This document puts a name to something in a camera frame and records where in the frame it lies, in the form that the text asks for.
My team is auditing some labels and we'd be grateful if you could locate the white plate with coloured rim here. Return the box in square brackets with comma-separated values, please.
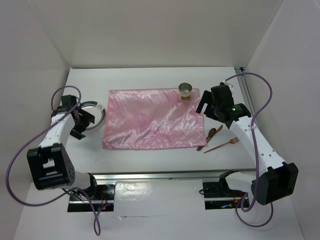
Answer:
[79, 101, 107, 131]

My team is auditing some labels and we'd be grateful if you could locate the small metal cup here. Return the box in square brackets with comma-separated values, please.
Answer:
[178, 82, 193, 101]

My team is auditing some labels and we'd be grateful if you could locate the pink satin rose cloth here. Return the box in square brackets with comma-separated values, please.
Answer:
[102, 88, 207, 150]

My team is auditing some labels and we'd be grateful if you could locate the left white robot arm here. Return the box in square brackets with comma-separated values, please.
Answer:
[26, 95, 99, 200]

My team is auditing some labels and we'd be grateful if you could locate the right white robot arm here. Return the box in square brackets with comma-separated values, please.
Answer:
[196, 83, 299, 205]

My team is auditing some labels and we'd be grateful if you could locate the wooden knife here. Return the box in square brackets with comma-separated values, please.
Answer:
[196, 125, 223, 151]

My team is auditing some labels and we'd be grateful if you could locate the dark wooden spoon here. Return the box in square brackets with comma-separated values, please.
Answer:
[196, 128, 217, 151]

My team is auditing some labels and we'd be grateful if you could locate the right side aluminium rail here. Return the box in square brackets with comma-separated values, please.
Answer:
[237, 75, 256, 116]

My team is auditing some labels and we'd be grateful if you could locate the aluminium rail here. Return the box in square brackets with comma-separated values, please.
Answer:
[237, 75, 256, 116]
[84, 169, 256, 183]

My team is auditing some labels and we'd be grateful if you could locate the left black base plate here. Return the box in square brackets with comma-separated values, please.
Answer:
[67, 182, 116, 213]

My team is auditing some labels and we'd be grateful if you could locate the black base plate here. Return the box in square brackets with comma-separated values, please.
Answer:
[199, 181, 245, 210]
[67, 182, 116, 213]

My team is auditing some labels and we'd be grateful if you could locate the front aluminium rail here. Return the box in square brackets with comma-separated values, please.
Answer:
[84, 169, 256, 183]

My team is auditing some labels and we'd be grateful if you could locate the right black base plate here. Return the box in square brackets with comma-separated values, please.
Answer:
[199, 181, 245, 210]

